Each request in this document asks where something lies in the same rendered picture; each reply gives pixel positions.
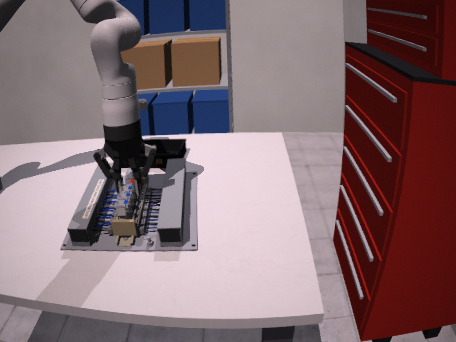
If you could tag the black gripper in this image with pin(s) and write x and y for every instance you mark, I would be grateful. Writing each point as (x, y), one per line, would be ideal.
(125, 152)

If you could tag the black parts tray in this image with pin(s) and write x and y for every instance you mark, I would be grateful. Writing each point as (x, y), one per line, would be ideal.
(173, 147)

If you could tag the grey relay panel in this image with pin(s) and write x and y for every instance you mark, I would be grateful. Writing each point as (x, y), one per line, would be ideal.
(84, 230)

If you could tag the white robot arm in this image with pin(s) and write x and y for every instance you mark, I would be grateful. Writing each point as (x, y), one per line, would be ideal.
(120, 103)

